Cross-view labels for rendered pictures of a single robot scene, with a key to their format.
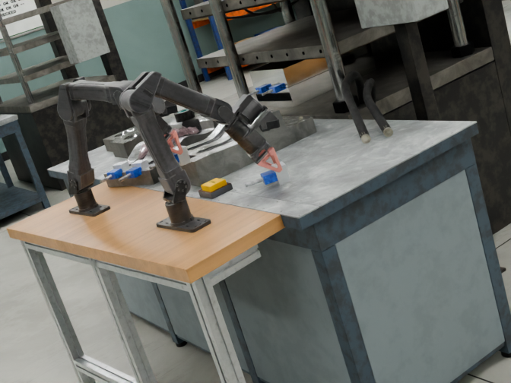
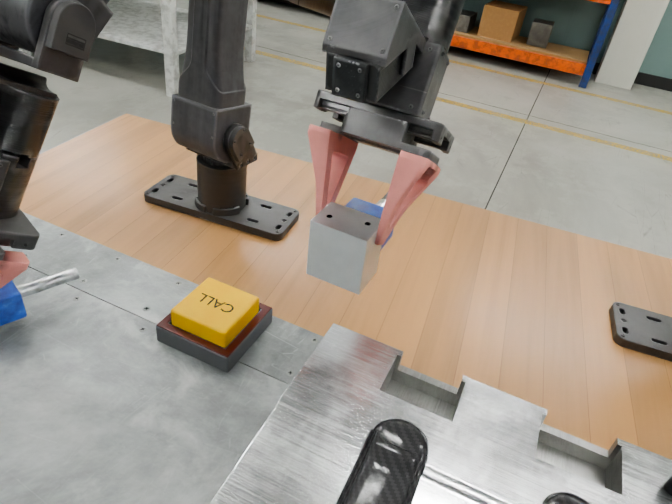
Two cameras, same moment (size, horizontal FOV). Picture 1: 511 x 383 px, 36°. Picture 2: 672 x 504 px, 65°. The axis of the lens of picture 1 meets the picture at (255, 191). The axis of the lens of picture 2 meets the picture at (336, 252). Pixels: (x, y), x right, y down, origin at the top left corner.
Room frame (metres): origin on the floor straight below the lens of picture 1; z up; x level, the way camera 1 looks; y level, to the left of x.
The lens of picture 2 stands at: (2.74, -0.05, 1.18)
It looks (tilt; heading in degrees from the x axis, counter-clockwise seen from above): 35 degrees down; 139
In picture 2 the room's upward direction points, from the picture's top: 8 degrees clockwise
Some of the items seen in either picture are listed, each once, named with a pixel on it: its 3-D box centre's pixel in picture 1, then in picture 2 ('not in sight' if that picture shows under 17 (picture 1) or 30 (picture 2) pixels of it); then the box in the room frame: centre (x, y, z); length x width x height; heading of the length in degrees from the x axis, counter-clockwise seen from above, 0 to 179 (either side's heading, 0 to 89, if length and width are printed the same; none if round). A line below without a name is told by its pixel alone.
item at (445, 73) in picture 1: (326, 89); not in sight; (3.70, -0.47, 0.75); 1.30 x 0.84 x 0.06; 29
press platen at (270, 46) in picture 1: (319, 33); not in sight; (3.72, -0.51, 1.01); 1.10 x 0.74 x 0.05; 29
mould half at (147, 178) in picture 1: (171, 147); not in sight; (3.02, 0.26, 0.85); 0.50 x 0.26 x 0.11; 137
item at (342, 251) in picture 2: (167, 160); (368, 221); (2.45, 0.24, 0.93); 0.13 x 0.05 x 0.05; 117
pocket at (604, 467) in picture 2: not in sight; (569, 464); (2.69, 0.24, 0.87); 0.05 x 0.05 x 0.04; 29
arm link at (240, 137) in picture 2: (174, 190); (218, 138); (2.19, 0.22, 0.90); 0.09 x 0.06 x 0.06; 23
